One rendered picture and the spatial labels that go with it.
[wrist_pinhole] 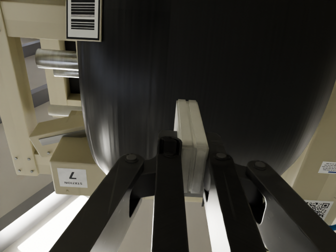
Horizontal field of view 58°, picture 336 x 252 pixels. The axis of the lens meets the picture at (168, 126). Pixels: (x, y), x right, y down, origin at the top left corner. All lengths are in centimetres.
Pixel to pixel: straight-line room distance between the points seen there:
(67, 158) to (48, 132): 16
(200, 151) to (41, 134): 101
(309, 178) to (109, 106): 48
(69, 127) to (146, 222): 402
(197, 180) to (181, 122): 4
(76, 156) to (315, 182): 69
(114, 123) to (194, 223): 478
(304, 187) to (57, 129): 80
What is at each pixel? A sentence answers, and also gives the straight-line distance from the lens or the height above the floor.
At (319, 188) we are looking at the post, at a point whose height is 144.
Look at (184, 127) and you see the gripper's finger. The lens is 17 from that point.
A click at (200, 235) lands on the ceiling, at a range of 496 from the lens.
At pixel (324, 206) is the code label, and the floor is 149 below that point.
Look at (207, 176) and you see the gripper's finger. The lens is 16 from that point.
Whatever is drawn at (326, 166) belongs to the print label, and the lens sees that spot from 68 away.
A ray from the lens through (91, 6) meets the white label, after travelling 31.
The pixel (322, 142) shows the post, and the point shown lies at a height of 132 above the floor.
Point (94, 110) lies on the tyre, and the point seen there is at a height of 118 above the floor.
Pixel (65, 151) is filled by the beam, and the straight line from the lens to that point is 104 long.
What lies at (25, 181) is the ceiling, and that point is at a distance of 595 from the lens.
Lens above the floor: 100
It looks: 33 degrees up
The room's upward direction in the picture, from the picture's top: 175 degrees counter-clockwise
